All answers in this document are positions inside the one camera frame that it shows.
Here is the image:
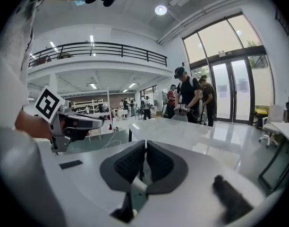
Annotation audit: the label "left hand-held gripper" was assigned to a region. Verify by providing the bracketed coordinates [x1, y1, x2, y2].
[34, 85, 105, 153]

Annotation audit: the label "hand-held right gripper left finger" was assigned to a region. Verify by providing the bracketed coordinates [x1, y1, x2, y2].
[99, 140, 146, 193]

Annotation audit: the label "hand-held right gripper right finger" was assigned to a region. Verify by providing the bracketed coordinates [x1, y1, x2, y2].
[146, 140, 189, 195]

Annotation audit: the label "white office chair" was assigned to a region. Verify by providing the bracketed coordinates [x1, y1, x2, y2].
[258, 105, 282, 148]

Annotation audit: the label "person's left forearm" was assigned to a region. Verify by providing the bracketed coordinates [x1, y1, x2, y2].
[14, 109, 53, 142]

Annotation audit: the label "grey glossy table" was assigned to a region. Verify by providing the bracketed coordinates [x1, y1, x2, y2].
[127, 116, 244, 175]

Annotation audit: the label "black balcony railing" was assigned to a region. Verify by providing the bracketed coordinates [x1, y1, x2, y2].
[28, 41, 168, 69]

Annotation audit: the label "black framed glass doors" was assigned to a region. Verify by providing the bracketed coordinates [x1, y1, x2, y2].
[208, 55, 255, 124]

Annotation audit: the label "white desk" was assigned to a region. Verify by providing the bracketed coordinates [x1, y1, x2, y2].
[257, 121, 289, 192]

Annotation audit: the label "round ceiling lamp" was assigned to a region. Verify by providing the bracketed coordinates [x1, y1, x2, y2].
[154, 4, 168, 16]

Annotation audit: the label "white ceiling pipes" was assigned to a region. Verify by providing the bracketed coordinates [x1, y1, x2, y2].
[157, 0, 262, 45]

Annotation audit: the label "white bunk frame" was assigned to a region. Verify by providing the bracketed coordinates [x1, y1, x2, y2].
[70, 86, 113, 140]

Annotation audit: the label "white floor cable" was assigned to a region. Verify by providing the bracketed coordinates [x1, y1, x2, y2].
[101, 126, 122, 150]

